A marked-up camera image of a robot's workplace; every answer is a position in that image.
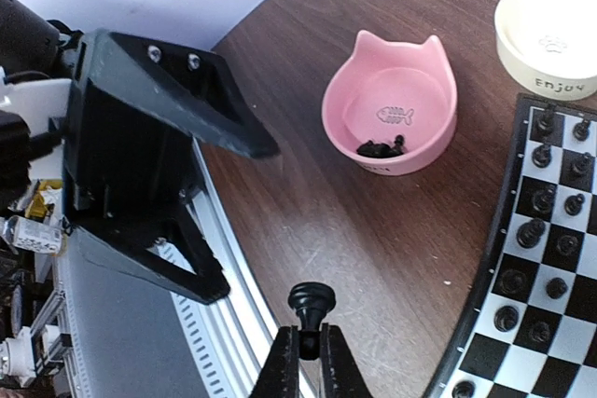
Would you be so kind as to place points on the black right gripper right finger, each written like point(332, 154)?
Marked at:
point(340, 375)

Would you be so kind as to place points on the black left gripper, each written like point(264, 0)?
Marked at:
point(136, 109)

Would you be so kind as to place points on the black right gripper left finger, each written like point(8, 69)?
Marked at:
point(279, 376)

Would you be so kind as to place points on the black pawn thirteenth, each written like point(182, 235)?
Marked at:
point(311, 301)

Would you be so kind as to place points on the pink cat-shaped bowl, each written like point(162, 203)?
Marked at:
point(386, 88)

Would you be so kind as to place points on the black pawn twelfth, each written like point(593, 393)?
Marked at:
point(556, 288)

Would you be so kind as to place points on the black chess piece tall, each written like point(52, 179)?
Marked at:
point(530, 233)

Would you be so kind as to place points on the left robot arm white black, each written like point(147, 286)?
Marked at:
point(33, 48)

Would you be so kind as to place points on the black chess piece in bowl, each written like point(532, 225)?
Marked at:
point(371, 149)
point(398, 142)

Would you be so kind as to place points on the black white chessboard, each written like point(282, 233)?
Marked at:
point(552, 350)

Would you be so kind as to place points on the cream cat-shaped bowl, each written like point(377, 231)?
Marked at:
point(549, 46)

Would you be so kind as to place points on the aluminium front rail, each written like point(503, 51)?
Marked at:
point(133, 339)

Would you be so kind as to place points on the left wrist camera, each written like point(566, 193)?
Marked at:
point(37, 102)

